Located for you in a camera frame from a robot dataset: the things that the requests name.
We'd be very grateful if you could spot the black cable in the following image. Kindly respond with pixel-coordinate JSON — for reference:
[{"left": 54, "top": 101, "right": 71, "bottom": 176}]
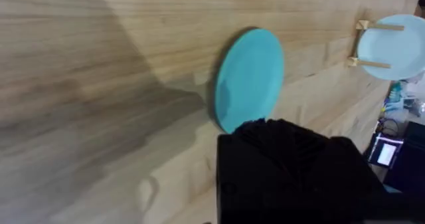
[{"left": 375, "top": 117, "right": 400, "bottom": 138}]

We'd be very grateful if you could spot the pale blue round plate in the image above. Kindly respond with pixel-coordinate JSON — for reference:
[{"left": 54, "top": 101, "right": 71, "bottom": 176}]
[{"left": 357, "top": 13, "right": 425, "bottom": 81}]

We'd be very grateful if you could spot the heap of blue tools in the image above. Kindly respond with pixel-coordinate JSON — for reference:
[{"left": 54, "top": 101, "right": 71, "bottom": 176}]
[{"left": 381, "top": 79, "right": 425, "bottom": 118}]

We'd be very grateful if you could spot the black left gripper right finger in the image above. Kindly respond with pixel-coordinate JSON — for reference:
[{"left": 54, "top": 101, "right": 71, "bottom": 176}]
[{"left": 286, "top": 119, "right": 389, "bottom": 224}]

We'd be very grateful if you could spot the black box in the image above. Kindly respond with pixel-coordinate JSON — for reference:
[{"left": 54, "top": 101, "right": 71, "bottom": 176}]
[{"left": 383, "top": 120, "right": 425, "bottom": 193}]

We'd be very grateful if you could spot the teal round plate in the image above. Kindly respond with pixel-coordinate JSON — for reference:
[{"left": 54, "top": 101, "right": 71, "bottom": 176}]
[{"left": 214, "top": 27, "right": 285, "bottom": 134}]

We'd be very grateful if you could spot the small wooden peg rack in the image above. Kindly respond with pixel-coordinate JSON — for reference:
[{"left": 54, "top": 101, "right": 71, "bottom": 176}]
[{"left": 347, "top": 19, "right": 406, "bottom": 69}]

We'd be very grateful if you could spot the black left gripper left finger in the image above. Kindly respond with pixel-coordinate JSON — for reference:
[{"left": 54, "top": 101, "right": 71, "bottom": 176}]
[{"left": 230, "top": 118, "right": 293, "bottom": 224}]

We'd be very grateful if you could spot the small device with lit screen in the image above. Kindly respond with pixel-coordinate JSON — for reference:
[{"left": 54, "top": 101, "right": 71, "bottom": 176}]
[{"left": 367, "top": 132, "right": 404, "bottom": 169}]

